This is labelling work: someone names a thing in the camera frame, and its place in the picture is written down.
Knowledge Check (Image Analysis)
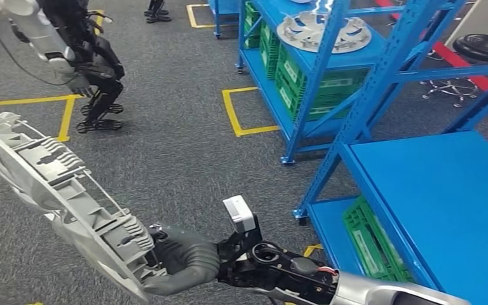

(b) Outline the humanoid robot's grey hand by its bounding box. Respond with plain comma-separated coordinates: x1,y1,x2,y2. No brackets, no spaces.
65,73,95,98

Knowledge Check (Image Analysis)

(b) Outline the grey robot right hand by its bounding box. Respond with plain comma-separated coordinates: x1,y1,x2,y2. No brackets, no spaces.
142,225,222,296

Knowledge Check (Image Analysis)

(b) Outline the silver plastic wheel cover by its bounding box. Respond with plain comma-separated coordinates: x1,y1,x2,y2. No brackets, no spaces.
276,11,372,54
0,111,167,302

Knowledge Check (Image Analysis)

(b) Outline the blue steel shelf rack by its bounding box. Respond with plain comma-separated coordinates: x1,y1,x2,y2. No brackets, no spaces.
236,0,390,165
292,0,488,305
208,0,245,39

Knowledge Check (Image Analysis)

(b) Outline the black humanoid robot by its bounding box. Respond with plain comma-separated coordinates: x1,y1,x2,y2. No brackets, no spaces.
0,0,126,135

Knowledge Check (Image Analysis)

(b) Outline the yellow floor tape square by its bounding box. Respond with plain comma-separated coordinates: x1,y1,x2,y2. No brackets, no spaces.
302,244,325,259

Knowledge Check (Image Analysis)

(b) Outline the green plastic crate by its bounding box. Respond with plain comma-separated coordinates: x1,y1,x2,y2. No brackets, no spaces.
243,2,262,49
275,44,370,121
260,21,283,81
342,196,414,283

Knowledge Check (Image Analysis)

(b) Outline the black stool chrome base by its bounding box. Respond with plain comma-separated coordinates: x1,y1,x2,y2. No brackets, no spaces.
421,33,488,109

